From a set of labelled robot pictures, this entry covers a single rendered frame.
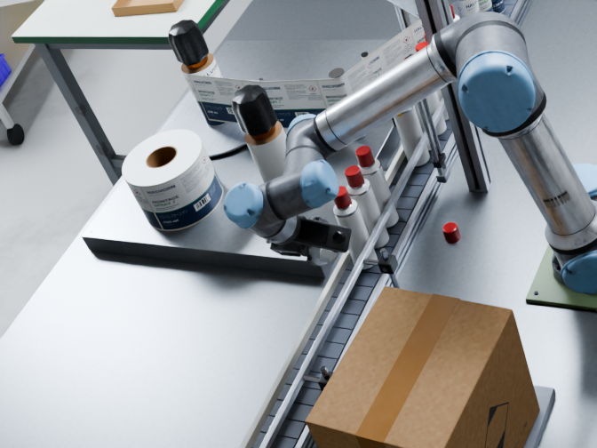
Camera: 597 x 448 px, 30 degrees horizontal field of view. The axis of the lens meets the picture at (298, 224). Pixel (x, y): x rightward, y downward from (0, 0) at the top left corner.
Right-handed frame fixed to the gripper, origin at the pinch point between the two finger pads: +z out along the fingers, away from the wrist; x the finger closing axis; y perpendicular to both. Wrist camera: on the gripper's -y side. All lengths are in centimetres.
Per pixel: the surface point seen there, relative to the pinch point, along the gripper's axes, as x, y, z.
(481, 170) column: -26.8, -16.8, 26.4
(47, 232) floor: -23, 196, 128
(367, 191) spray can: -13.8, -2.5, 2.9
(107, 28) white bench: -81, 138, 69
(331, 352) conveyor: 19.7, -2.3, 1.7
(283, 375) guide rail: 26.3, 3.0, -6.0
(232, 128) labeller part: -36, 54, 33
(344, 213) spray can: -7.7, -0.6, -1.4
